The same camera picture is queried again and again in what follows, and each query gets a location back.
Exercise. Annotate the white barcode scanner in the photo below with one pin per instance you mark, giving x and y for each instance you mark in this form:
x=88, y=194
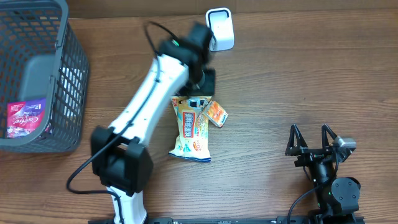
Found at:
x=219, y=20

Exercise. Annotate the yellow snack bag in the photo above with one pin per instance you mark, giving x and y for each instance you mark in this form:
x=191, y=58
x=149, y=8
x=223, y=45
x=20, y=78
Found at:
x=192, y=140

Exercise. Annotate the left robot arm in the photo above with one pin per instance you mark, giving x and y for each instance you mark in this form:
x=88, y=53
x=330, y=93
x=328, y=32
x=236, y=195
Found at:
x=119, y=154

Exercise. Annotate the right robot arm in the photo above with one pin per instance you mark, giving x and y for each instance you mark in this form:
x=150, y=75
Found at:
x=337, y=197

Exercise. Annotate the orange tissue pack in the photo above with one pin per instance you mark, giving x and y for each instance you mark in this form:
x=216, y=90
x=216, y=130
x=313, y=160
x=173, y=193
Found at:
x=215, y=113

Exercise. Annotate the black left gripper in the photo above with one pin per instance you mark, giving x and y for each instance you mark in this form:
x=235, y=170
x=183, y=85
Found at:
x=208, y=87

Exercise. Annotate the red purple pad package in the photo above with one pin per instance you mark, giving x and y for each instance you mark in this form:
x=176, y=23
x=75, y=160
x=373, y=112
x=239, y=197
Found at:
x=24, y=117

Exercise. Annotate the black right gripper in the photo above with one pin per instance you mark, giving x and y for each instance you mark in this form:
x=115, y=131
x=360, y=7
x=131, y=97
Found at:
x=308, y=154

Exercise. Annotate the grey plastic shopping basket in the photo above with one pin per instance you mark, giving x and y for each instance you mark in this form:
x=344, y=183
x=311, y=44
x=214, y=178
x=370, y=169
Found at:
x=42, y=59

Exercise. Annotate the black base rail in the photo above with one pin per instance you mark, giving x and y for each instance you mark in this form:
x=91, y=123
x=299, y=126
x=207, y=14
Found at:
x=277, y=220

